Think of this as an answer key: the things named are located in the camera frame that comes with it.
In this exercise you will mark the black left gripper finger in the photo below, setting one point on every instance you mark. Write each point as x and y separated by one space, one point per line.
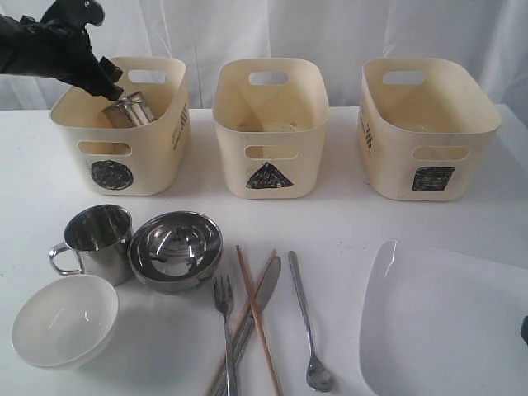
109 72
103 84

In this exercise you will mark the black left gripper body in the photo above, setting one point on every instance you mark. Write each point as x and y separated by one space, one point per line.
58 45

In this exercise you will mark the small steel cup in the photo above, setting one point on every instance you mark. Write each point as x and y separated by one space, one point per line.
129 112

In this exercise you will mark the steel mug with handle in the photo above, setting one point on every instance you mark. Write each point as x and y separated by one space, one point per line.
99 237

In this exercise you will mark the stainless steel bowl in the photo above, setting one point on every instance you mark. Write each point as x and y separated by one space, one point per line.
176 251

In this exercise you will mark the white ceramic bowl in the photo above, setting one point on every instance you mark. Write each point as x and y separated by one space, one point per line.
67 323

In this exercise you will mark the wooden chopstick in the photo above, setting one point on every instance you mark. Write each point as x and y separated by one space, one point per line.
258 320
243 313

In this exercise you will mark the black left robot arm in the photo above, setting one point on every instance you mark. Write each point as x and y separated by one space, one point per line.
10 33

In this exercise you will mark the cream bin with circle mark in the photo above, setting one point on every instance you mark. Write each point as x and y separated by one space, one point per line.
136 161

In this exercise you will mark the cream bin with triangle mark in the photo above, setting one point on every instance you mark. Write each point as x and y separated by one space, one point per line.
271 119

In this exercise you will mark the white curtain backdrop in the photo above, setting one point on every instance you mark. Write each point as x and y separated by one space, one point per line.
487 38

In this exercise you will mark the steel fork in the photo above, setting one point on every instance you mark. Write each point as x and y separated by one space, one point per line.
224 303

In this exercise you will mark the steel table knife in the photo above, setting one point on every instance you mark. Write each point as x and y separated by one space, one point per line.
264 288

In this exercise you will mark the cream bin with square mark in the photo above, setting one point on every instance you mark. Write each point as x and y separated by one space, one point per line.
424 126

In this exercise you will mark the long steel spoon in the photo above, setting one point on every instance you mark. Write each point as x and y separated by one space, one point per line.
318 377

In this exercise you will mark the white square plate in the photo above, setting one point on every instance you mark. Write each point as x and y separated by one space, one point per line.
436 322

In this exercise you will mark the dark object at right edge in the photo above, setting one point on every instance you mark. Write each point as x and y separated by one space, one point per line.
524 329

